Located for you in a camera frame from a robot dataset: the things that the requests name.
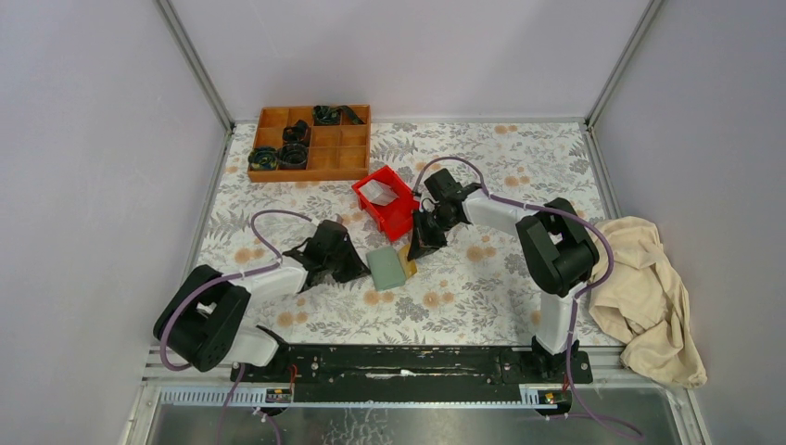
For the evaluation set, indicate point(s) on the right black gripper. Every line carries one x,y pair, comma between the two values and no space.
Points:
422,241

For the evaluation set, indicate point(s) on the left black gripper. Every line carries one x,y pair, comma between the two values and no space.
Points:
357,268

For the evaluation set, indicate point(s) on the red plastic bin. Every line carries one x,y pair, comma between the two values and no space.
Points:
395,219

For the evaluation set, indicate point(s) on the orange credit card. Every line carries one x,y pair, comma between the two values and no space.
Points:
408,267

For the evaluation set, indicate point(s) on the green card holder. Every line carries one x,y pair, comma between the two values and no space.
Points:
385,268

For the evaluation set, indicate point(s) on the stack of credit cards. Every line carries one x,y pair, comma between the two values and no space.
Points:
377,193

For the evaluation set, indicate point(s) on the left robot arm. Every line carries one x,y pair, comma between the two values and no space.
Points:
201,326

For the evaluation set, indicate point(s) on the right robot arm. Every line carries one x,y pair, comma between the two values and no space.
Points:
557,249

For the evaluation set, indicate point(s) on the floral patterned mat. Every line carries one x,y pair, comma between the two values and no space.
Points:
475,291

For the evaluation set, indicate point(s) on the orange compartment tray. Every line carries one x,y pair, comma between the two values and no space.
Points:
295,144

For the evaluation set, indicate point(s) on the beige crumpled cloth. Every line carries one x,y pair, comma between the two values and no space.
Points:
645,305

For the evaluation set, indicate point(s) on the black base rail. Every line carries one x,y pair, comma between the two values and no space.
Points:
394,373

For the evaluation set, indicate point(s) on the aluminium frame post left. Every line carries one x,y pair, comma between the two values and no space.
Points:
179,34

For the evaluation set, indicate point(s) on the aluminium frame post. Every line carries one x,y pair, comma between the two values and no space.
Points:
179,34
645,22

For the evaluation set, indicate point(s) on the aluminium frame post right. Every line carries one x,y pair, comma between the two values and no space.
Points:
645,22

